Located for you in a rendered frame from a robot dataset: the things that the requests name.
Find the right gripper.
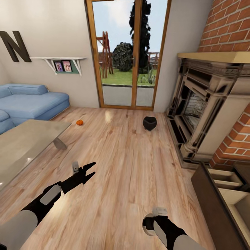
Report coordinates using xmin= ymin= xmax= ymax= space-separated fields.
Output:
xmin=143 ymin=217 xmax=156 ymax=230

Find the pillar candle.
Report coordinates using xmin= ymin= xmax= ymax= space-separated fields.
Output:
xmin=142 ymin=213 xmax=156 ymax=236

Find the pumpkin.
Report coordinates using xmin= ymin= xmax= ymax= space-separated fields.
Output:
xmin=76 ymin=120 xmax=83 ymax=125

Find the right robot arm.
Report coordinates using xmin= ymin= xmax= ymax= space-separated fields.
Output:
xmin=143 ymin=207 xmax=208 ymax=250

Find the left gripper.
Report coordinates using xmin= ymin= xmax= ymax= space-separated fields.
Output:
xmin=68 ymin=162 xmax=96 ymax=189

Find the cauldron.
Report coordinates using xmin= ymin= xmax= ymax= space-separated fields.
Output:
xmin=143 ymin=116 xmax=157 ymax=131

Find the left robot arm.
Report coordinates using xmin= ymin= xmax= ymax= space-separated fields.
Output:
xmin=0 ymin=161 xmax=96 ymax=250

